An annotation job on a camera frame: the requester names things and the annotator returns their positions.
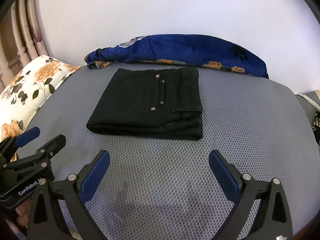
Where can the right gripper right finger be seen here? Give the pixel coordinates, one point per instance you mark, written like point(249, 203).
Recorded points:
point(272, 220)

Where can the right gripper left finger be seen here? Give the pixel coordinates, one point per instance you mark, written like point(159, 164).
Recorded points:
point(46, 220)

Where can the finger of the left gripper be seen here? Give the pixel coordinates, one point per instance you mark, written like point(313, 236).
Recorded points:
point(52, 147)
point(27, 136)

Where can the black pants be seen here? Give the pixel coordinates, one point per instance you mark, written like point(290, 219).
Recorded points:
point(161, 104)

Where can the left hand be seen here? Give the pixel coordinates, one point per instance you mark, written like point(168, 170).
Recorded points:
point(23, 214)

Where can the floral pillow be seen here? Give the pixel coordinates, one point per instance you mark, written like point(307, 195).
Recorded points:
point(29, 90)

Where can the pink striped curtain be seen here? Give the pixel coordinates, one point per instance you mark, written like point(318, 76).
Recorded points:
point(21, 38)

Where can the black white zigzag cloth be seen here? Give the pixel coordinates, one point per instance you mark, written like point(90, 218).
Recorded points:
point(316, 127)

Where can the grey mesh mattress pad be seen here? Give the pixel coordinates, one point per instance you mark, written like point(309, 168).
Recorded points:
point(164, 189)

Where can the grey cushion white piping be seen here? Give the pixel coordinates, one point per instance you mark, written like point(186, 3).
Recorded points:
point(310, 104)

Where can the blue plush blanket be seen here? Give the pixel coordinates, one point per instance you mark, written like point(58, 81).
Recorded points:
point(181, 49)

